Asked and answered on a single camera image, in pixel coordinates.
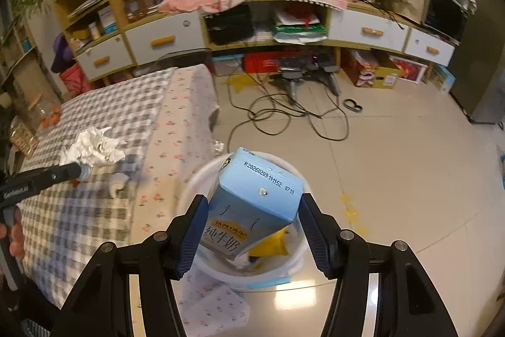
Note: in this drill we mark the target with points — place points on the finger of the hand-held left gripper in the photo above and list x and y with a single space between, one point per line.
59 174

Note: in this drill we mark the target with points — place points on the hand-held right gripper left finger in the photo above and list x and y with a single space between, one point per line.
193 238

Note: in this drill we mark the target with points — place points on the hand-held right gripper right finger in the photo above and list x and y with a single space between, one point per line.
315 238

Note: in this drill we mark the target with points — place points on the white plastic bin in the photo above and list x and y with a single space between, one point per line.
236 277

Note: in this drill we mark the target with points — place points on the light blue milk carton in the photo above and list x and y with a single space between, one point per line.
252 210

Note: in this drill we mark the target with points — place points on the person's left hand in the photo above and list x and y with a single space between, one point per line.
17 238

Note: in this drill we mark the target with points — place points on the yellow wrapper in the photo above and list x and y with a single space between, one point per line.
272 244

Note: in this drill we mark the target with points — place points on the glass jar of snacks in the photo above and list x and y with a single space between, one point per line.
23 137

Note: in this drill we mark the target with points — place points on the orange fruit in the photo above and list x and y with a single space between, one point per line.
56 110
47 120

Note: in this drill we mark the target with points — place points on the small white paper scrap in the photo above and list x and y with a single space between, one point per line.
118 185

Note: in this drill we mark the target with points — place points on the grey checked tablecloth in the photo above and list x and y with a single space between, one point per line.
110 112

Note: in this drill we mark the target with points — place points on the small white tissue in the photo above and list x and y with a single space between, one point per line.
219 148

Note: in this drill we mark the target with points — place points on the red bag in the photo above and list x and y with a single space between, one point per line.
77 80

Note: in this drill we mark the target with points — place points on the cherry print cloth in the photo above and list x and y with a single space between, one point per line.
173 131

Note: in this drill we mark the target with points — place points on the purple cloth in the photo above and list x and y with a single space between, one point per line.
61 52

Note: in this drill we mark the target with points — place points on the light wooden shelf rack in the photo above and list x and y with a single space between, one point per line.
23 56

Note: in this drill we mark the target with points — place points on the white jar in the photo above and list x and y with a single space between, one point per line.
94 31

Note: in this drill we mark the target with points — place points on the white and blue box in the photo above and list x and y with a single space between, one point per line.
108 21

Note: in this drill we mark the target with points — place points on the yellow cardboard box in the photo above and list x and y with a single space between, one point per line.
388 78

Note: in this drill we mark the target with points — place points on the colourful printed box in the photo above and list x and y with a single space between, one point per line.
361 66

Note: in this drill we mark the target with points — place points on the red picture box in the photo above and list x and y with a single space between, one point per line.
410 68

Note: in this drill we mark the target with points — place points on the green and white bags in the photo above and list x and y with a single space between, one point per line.
300 33

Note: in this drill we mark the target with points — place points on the black bag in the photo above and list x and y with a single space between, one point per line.
231 27

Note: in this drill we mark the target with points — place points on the grey fridge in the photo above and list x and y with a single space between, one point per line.
481 84

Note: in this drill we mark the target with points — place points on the black screen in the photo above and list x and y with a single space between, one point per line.
446 17

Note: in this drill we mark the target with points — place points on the yellow wooden wall cabinet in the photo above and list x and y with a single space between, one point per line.
207 33

